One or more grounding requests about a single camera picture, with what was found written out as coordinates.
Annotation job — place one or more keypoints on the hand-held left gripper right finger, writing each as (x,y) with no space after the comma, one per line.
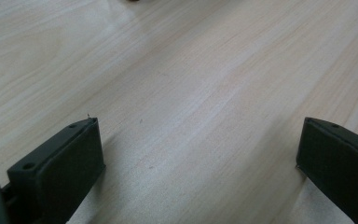
(338,161)

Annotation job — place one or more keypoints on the small dark object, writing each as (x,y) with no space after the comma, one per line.
(133,0)

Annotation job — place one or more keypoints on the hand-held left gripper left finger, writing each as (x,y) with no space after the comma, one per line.
(59,168)

